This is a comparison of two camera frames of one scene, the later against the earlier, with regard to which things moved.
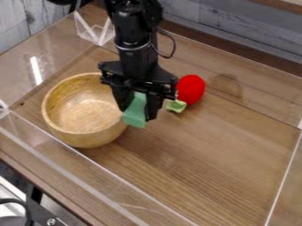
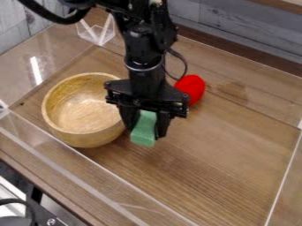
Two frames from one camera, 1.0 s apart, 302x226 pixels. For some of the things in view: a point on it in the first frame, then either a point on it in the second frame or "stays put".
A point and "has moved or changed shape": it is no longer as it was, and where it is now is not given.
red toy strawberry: (189, 90) stays put
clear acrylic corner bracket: (98, 34) stays put
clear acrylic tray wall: (74, 180) stays put
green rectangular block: (135, 115) has moved or changed shape
